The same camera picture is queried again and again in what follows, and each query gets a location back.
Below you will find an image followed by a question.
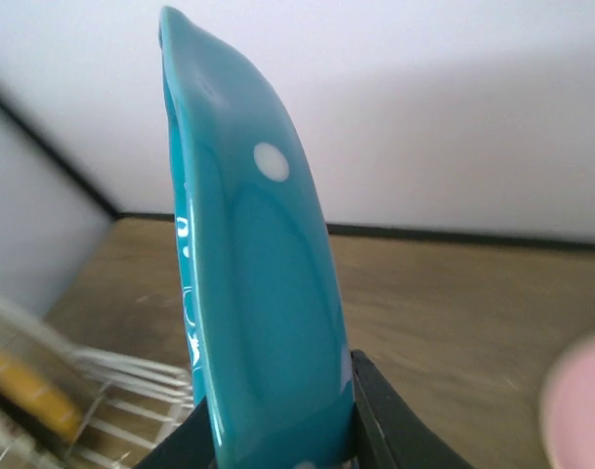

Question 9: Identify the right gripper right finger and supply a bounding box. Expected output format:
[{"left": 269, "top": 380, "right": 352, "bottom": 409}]
[{"left": 351, "top": 349, "right": 472, "bottom": 469}]

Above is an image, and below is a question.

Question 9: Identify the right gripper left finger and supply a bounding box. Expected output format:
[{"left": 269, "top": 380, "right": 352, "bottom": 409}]
[{"left": 135, "top": 399, "right": 217, "bottom": 469}]

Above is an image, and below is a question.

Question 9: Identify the teal dotted plate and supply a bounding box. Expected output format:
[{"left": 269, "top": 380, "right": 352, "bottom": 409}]
[{"left": 159, "top": 7, "right": 355, "bottom": 468}]

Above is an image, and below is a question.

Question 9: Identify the pink round plate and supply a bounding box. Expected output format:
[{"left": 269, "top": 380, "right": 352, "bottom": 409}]
[{"left": 538, "top": 332, "right": 595, "bottom": 468}]

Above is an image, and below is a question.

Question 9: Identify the square floral plate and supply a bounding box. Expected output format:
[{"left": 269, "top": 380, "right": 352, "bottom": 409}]
[{"left": 0, "top": 348, "right": 83, "bottom": 444}]

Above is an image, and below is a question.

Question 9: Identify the white wire dish rack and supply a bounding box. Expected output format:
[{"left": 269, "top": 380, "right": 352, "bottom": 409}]
[{"left": 0, "top": 297, "right": 194, "bottom": 468}]

